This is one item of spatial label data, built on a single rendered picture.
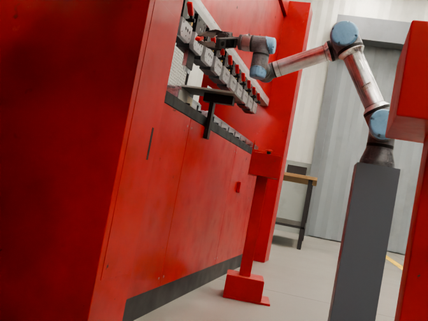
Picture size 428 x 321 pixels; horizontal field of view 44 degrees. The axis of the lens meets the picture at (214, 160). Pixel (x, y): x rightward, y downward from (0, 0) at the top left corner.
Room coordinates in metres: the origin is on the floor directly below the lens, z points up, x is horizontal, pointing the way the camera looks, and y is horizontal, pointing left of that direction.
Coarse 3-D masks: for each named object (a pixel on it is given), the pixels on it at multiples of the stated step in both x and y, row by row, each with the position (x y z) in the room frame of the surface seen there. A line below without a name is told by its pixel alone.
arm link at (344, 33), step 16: (336, 32) 2.22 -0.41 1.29; (352, 32) 2.20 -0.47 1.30; (336, 48) 2.25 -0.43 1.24; (352, 48) 2.21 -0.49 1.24; (352, 64) 2.22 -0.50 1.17; (352, 80) 2.25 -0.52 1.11; (368, 80) 2.19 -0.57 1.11; (368, 96) 2.19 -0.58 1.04; (368, 112) 2.18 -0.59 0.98; (384, 112) 2.14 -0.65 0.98; (384, 128) 2.15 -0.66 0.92
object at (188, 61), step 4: (184, 52) 2.51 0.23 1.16; (188, 52) 2.50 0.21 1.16; (184, 56) 2.51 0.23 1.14; (188, 56) 2.51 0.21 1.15; (192, 56) 2.57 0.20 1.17; (184, 60) 2.51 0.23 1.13; (188, 60) 2.52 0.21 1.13; (192, 60) 2.58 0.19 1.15; (184, 64) 2.51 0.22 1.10; (188, 64) 2.53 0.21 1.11; (192, 64) 2.59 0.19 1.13; (184, 68) 2.52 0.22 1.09; (188, 68) 2.56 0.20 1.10; (188, 72) 2.58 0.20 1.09
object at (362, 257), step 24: (360, 168) 2.26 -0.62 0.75; (384, 168) 2.25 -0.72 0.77; (360, 192) 2.26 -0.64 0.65; (384, 192) 2.24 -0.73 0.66; (360, 216) 2.26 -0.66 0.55; (384, 216) 2.24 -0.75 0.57; (360, 240) 2.26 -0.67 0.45; (384, 240) 2.24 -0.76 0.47; (360, 264) 2.25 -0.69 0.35; (384, 264) 2.23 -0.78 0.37; (336, 288) 2.27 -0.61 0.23; (360, 288) 2.25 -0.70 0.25; (336, 312) 2.26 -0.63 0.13; (360, 312) 2.25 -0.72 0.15
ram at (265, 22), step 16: (192, 0) 2.34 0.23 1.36; (208, 0) 2.56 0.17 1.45; (224, 0) 2.81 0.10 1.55; (240, 0) 3.12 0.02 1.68; (256, 0) 3.51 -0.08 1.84; (272, 0) 4.00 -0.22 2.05; (224, 16) 2.86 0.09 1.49; (240, 16) 3.18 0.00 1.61; (256, 16) 3.59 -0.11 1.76; (272, 16) 4.11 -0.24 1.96; (240, 32) 3.25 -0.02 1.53; (256, 32) 3.68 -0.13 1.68; (272, 32) 4.22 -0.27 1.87; (240, 64) 3.40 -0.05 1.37; (256, 80) 3.96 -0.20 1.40; (272, 80) 4.60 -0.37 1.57
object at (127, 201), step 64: (0, 0) 1.55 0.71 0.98; (64, 0) 1.49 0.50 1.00; (128, 0) 1.44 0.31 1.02; (0, 64) 1.54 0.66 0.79; (64, 64) 1.48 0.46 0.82; (128, 64) 1.43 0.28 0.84; (0, 128) 1.53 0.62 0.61; (64, 128) 1.47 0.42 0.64; (128, 128) 1.45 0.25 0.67; (0, 192) 1.51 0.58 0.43; (64, 192) 1.46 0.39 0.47; (128, 192) 1.52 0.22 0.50; (0, 256) 1.50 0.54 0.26; (64, 256) 1.45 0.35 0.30; (128, 256) 1.61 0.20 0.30; (0, 320) 1.49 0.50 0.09; (64, 320) 1.44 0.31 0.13
